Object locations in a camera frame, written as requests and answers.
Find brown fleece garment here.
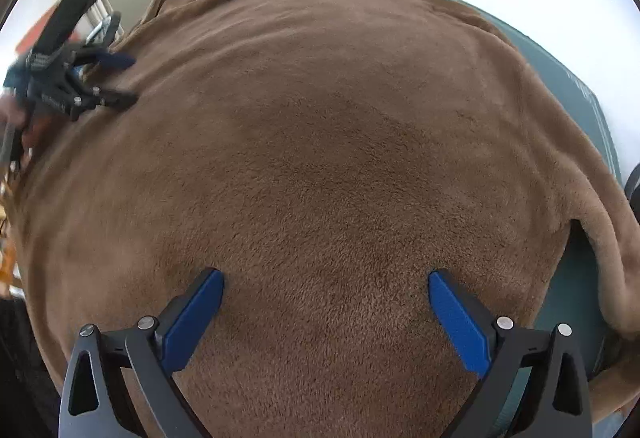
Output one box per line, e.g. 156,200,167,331
8,0,639,437

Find black metal chair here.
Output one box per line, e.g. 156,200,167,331
624,164,640,222

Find person's left hand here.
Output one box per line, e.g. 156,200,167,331
1,91,51,149

